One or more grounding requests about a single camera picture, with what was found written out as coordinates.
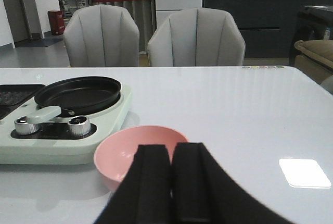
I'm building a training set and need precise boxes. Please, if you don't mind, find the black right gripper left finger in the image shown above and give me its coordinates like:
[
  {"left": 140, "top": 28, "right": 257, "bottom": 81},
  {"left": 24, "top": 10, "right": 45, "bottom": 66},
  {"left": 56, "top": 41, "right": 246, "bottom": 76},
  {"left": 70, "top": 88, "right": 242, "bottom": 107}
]
[{"left": 95, "top": 144, "right": 171, "bottom": 223}]

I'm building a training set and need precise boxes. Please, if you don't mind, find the grey upholstered chair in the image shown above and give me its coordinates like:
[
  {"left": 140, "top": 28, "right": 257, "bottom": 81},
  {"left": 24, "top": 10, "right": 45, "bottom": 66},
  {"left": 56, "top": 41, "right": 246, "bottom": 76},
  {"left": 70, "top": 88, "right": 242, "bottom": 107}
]
[
  {"left": 63, "top": 4, "right": 139, "bottom": 67},
  {"left": 147, "top": 8, "right": 246, "bottom": 67}
]

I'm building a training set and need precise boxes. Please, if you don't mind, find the red trash bin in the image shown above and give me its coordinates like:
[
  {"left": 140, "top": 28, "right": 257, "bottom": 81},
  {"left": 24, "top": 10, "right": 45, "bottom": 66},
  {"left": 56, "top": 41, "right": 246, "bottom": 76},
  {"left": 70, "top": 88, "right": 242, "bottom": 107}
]
[{"left": 47, "top": 10, "right": 65, "bottom": 35}]

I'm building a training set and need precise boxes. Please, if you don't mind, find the black round frying pan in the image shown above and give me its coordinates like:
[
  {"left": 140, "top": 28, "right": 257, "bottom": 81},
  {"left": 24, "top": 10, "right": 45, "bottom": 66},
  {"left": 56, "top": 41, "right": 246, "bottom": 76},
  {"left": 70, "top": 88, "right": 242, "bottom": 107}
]
[{"left": 27, "top": 76, "right": 122, "bottom": 124}]

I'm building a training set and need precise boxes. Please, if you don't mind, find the left silver control knob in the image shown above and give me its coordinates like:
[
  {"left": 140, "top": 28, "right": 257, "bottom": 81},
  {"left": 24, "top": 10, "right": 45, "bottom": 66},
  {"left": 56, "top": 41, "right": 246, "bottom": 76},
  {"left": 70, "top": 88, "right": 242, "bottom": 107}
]
[{"left": 14, "top": 116, "right": 40, "bottom": 135}]

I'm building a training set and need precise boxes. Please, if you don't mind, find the pink plastic bowl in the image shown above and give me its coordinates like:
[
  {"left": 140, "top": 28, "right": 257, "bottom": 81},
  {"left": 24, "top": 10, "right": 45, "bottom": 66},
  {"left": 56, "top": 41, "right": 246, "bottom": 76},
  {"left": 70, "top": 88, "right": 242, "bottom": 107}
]
[{"left": 94, "top": 125, "right": 189, "bottom": 192}]

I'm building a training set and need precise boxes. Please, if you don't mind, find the left grey upholstered chair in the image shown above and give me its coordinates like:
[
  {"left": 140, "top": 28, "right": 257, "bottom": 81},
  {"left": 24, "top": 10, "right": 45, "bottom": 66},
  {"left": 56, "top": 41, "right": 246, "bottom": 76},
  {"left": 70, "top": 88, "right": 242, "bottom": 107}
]
[{"left": 63, "top": 4, "right": 139, "bottom": 67}]

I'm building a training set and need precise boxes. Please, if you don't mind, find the right grey upholstered chair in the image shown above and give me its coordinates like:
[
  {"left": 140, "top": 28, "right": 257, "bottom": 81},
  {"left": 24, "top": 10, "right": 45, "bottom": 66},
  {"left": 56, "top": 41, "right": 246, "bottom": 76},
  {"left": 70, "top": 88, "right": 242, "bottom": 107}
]
[{"left": 147, "top": 8, "right": 246, "bottom": 67}]

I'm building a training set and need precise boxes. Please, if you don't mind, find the silver control knob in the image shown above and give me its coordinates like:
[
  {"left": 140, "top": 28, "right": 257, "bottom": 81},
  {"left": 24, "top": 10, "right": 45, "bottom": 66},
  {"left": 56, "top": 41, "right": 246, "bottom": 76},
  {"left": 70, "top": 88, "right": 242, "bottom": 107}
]
[
  {"left": 67, "top": 116, "right": 92, "bottom": 136},
  {"left": 14, "top": 116, "right": 40, "bottom": 135}
]

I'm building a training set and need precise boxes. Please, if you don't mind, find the mint green breakfast maker base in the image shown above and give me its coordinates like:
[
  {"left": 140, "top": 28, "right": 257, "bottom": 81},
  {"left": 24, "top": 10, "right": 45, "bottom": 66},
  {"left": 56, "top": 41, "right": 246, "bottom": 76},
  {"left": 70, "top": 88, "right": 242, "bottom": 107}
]
[{"left": 1, "top": 85, "right": 133, "bottom": 165}]

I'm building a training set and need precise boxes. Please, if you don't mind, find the dark grey sideboard counter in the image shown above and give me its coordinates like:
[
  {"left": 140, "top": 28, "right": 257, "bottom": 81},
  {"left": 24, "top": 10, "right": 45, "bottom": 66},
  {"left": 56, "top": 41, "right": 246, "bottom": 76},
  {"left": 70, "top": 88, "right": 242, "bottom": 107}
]
[{"left": 203, "top": 0, "right": 332, "bottom": 58}]

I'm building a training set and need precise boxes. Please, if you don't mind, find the right silver control knob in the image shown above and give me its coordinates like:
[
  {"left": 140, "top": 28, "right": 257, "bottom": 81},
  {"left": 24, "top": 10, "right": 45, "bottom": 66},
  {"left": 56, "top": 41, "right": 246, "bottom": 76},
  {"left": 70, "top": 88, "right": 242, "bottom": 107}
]
[{"left": 67, "top": 116, "right": 92, "bottom": 136}]

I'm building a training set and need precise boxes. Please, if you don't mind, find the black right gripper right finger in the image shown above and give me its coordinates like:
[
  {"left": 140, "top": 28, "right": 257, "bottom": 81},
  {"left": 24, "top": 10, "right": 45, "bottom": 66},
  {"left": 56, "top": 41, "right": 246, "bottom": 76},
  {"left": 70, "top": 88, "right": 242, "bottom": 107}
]
[{"left": 172, "top": 142, "right": 289, "bottom": 223}]

